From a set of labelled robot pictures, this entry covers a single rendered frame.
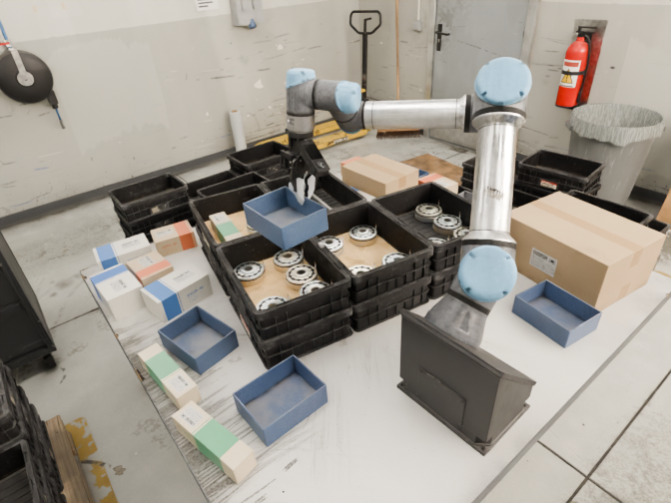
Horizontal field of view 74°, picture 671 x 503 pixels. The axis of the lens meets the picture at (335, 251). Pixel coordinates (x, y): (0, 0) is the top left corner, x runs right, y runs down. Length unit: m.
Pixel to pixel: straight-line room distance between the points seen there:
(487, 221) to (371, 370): 0.58
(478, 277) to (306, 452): 0.60
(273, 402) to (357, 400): 0.23
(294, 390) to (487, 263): 0.65
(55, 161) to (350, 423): 3.69
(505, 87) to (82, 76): 3.72
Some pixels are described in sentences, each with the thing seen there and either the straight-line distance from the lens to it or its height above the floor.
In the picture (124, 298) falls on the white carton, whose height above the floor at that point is 0.77.
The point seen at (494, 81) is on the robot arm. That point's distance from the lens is 1.09.
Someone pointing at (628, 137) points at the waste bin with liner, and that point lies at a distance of 3.49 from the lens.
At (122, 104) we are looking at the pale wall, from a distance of 4.46.
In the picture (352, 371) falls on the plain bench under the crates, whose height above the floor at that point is 0.70.
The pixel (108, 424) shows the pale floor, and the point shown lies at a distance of 2.40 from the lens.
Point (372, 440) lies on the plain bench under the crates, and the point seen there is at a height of 0.70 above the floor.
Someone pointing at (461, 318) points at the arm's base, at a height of 0.97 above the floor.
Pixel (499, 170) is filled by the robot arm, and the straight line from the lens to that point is 1.05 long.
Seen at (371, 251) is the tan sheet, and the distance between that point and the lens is 1.58.
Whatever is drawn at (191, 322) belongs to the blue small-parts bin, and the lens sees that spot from 1.58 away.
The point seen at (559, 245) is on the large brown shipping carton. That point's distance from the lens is 1.62.
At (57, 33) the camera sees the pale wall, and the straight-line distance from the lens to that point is 4.31.
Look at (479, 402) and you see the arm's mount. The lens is 1.10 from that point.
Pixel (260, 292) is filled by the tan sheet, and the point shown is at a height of 0.83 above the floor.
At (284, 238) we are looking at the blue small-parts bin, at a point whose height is 1.11.
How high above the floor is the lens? 1.71
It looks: 34 degrees down
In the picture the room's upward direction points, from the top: 4 degrees counter-clockwise
